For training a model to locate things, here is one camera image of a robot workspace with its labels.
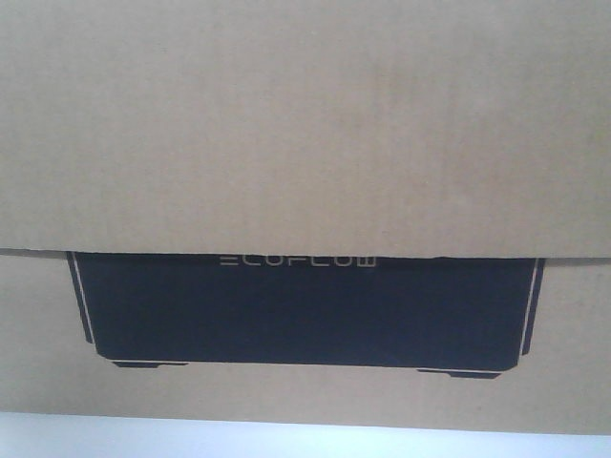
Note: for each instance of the brown EcoFlow cardboard box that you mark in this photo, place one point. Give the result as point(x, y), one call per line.
point(398, 128)

